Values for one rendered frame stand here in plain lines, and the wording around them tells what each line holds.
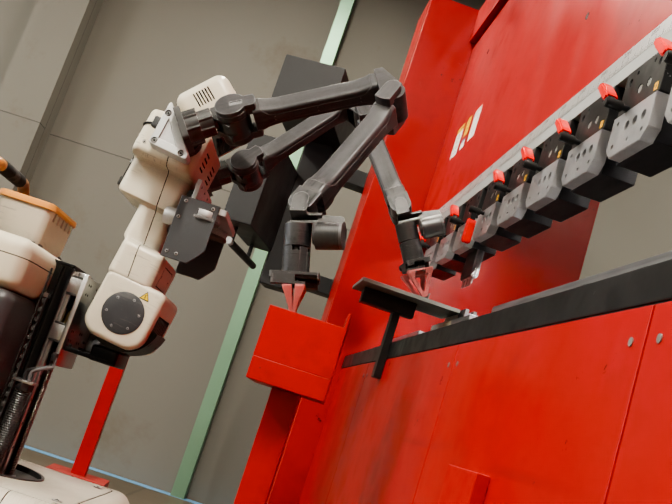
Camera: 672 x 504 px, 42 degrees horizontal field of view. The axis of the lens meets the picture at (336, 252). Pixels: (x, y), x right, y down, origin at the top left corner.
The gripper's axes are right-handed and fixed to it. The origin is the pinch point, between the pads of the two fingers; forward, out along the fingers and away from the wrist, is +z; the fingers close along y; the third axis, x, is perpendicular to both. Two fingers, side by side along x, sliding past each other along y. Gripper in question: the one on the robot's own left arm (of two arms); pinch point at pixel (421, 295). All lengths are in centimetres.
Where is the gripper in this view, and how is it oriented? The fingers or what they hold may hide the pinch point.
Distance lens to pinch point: 234.1
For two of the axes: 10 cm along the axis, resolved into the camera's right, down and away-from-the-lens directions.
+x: -9.7, 1.9, -1.7
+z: 2.1, 9.7, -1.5
